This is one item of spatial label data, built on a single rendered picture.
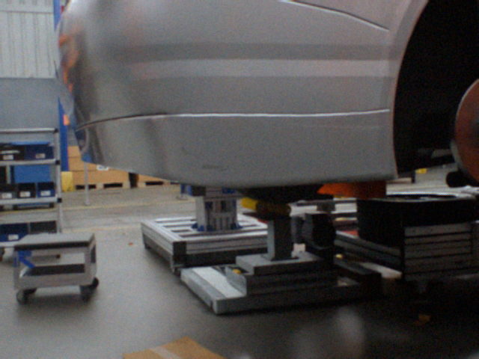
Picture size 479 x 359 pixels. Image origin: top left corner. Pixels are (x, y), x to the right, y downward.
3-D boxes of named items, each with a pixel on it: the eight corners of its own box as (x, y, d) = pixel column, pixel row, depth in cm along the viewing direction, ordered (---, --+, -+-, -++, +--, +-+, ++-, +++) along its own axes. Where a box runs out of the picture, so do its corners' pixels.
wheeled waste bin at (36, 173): (13, 212, 867) (10, 141, 862) (9, 208, 925) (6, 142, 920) (55, 209, 890) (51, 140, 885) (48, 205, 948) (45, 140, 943)
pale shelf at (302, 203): (296, 206, 400) (296, 202, 400) (287, 204, 416) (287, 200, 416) (356, 203, 413) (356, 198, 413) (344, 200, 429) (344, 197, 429)
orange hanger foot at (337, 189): (360, 199, 332) (358, 134, 330) (318, 193, 382) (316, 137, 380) (388, 197, 337) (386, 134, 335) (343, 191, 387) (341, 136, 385)
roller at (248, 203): (256, 212, 318) (256, 201, 318) (239, 208, 346) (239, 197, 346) (267, 212, 320) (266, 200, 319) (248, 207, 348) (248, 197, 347)
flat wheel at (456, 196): (423, 250, 316) (423, 203, 315) (333, 236, 370) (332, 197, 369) (501, 235, 354) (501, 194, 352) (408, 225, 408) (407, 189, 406)
